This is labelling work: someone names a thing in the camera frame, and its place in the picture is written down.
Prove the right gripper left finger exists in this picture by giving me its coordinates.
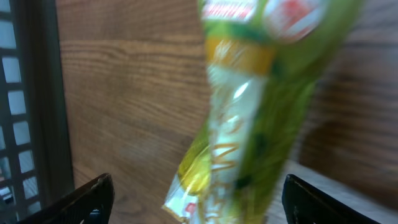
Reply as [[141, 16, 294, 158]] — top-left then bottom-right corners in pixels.
[[18, 173, 115, 224]]

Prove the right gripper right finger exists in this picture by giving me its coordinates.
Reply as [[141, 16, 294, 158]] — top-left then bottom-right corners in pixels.
[[282, 174, 379, 224]]

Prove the green snack packet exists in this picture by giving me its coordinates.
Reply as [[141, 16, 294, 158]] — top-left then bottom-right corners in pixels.
[[163, 0, 363, 223]]

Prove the grey plastic mesh basket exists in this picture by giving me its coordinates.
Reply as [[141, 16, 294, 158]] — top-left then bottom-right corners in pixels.
[[1, 0, 75, 223]]

